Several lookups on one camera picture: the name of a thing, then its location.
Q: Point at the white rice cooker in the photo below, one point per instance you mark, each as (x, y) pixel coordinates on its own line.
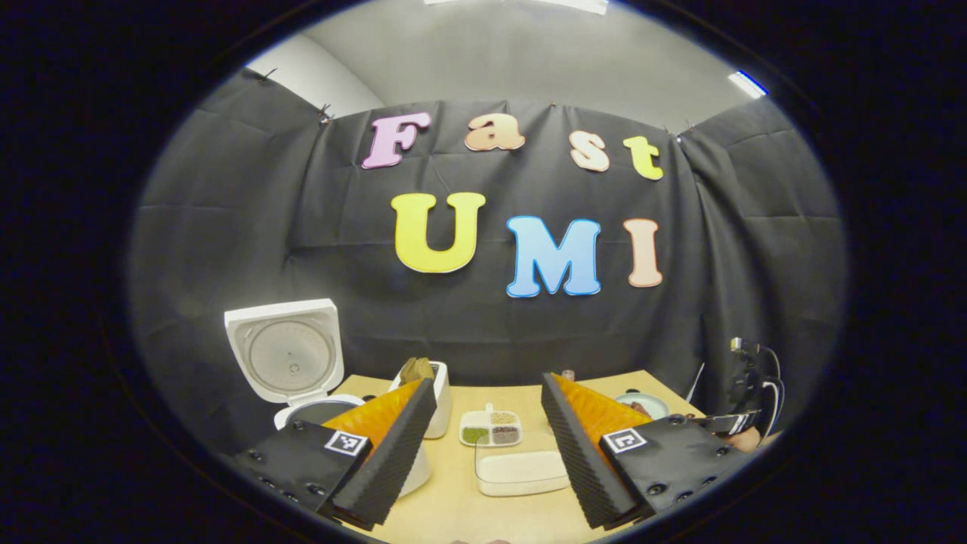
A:
(287, 355)

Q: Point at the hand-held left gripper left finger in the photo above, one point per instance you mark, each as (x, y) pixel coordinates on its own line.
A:
(396, 461)

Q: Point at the red sausage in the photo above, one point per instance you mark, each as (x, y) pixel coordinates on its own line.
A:
(641, 409)

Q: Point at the clear box of rice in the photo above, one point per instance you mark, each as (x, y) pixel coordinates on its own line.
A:
(521, 472)

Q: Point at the long ceiling light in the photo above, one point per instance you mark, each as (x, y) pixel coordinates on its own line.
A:
(544, 4)

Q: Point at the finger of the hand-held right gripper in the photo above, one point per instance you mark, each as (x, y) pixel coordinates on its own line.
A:
(729, 423)

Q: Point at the brown toast slice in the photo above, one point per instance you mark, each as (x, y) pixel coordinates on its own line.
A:
(409, 372)
(425, 368)

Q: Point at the black backdrop cloth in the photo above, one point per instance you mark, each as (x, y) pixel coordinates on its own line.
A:
(264, 227)

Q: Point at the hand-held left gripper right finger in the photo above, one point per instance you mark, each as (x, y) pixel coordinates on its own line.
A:
(578, 453)

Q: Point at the white divided grain dish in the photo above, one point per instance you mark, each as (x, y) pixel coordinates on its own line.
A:
(491, 428)

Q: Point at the small ceiling light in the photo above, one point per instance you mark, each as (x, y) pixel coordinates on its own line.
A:
(748, 84)

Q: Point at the pale green plate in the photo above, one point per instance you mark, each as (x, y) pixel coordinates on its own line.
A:
(642, 403)

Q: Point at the white toaster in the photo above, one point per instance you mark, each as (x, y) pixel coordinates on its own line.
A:
(442, 404)

